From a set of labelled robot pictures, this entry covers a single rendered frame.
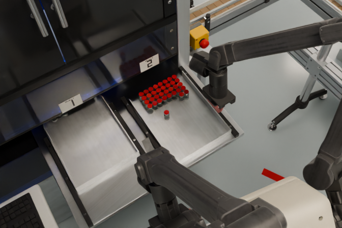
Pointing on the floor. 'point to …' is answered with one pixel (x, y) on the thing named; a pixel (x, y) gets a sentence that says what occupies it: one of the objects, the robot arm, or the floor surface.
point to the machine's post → (182, 17)
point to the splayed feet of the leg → (296, 108)
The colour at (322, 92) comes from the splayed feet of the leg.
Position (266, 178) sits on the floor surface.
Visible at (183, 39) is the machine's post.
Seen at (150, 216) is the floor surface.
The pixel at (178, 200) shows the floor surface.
